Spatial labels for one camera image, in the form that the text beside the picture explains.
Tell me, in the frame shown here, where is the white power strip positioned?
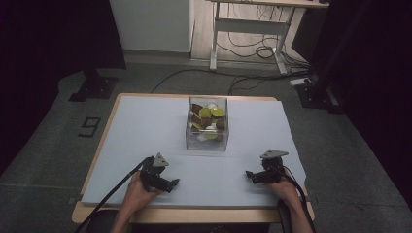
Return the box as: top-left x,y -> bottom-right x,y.
289,77 -> 312,87

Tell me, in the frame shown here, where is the black curtain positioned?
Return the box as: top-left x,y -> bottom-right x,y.
309,0 -> 412,208
0,0 -> 127,178

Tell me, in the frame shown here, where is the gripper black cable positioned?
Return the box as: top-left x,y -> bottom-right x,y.
75,155 -> 154,233
276,165 -> 318,233

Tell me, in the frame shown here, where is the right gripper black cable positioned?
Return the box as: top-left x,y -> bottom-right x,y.
276,165 -> 318,233

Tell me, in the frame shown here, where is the white cabinet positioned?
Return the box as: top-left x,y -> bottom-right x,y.
109,0 -> 195,54

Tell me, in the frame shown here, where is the black armrest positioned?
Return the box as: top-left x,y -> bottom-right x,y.
276,198 -> 294,233

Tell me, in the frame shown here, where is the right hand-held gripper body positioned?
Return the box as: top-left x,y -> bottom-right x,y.
258,149 -> 290,184

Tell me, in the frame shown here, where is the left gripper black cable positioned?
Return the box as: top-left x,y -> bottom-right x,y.
75,155 -> 154,233

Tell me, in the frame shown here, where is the white desk frame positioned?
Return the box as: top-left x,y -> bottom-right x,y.
207,0 -> 330,76

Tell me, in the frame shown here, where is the tangle of black cables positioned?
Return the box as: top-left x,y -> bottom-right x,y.
216,3 -> 310,73

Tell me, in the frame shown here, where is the person's left hand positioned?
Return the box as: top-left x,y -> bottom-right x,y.
124,171 -> 163,213

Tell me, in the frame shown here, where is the long black floor cable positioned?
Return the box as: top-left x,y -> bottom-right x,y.
150,68 -> 302,95

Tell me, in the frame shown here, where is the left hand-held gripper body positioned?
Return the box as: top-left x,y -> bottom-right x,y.
139,152 -> 170,192

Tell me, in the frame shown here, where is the pile of coffee capsules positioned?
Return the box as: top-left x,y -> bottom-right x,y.
189,102 -> 227,142

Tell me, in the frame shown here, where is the person's right hand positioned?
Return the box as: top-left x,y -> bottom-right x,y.
266,179 -> 300,204

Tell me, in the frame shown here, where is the wooden table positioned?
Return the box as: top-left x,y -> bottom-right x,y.
71,92 -> 315,225

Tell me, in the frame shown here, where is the black stand base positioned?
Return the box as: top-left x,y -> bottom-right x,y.
68,69 -> 120,103
295,81 -> 345,115

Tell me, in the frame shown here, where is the clear plastic box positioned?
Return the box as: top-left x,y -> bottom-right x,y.
186,95 -> 230,152

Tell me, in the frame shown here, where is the light blue table mat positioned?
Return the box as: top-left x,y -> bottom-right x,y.
81,95 -> 307,208

